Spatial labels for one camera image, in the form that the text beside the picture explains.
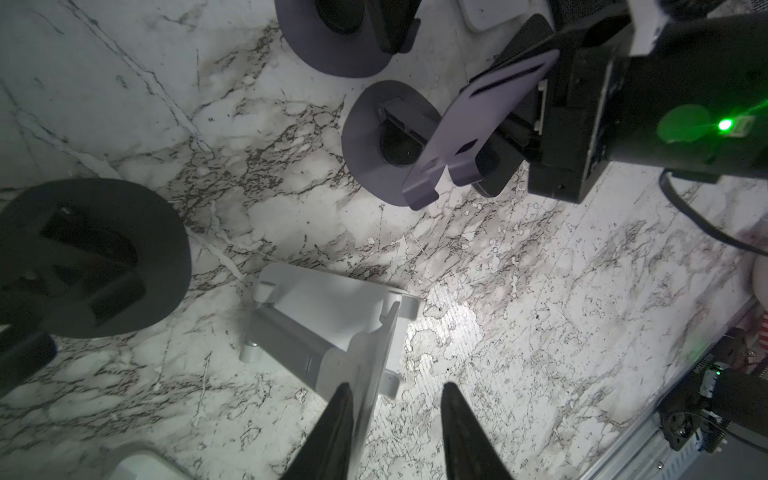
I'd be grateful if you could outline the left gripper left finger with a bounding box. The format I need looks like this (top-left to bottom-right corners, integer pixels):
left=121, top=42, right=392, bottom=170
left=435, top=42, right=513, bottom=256
left=281, top=383, right=354, bottom=480

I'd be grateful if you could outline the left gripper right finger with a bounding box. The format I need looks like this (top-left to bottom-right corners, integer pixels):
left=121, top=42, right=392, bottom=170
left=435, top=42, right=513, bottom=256
left=441, top=382, right=513, bottom=480

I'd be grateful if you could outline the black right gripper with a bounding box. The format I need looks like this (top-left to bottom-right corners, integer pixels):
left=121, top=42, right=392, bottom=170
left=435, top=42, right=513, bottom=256
left=479, top=11, right=632, bottom=204

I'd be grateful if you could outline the white front phone stand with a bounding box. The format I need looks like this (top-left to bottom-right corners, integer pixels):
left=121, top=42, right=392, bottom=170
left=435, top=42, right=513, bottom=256
left=240, top=263, right=421, bottom=459

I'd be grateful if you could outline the white folding phone stand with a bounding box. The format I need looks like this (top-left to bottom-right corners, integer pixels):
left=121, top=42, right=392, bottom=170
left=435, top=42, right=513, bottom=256
left=101, top=442, right=192, bottom=480

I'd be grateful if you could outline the purple round phone stand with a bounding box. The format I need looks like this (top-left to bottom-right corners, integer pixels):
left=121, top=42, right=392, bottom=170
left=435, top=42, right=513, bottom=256
left=342, top=49, right=560, bottom=211

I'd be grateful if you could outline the black round phone stand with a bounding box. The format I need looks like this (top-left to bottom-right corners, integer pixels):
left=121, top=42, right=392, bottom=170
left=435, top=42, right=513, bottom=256
left=1, top=178, right=192, bottom=395

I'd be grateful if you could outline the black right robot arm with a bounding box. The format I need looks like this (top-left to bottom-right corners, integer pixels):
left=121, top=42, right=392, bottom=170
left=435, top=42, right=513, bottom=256
left=475, top=10, right=767, bottom=203

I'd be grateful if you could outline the white back phone stand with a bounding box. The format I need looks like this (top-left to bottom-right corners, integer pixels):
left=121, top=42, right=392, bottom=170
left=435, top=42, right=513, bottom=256
left=458, top=0, right=531, bottom=33

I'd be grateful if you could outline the aluminium front rail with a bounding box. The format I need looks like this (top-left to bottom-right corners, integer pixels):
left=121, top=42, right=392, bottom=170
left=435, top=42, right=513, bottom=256
left=581, top=413, right=702, bottom=480

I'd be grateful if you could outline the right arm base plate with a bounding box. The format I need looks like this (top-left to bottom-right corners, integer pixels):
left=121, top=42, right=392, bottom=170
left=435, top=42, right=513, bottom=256
left=657, top=328, right=767, bottom=453

